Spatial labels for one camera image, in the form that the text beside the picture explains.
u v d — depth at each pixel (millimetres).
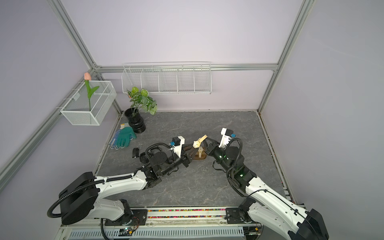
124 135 1060
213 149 621
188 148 725
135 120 1000
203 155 760
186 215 754
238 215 666
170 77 991
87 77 829
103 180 467
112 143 1017
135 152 939
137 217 738
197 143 680
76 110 801
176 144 620
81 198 417
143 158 912
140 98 865
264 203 486
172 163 641
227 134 637
